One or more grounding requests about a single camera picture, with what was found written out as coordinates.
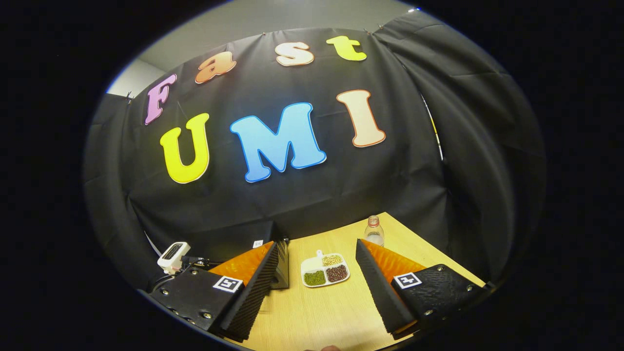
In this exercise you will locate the white divided tray of beans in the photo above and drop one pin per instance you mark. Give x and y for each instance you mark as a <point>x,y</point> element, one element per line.
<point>324,270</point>

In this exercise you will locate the black electric oven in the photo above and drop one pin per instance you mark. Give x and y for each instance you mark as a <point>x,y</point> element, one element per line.
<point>282,265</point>

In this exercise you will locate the white toaster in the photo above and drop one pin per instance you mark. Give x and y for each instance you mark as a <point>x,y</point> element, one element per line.
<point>173,256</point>

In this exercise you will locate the clear bottle with red label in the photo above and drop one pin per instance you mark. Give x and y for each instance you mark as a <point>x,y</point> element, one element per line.
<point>374,234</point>

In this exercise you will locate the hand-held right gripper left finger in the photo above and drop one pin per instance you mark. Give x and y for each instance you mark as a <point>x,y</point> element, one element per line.
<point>258,287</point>

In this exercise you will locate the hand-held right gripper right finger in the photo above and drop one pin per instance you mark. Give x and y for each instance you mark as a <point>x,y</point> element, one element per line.
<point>378,287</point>

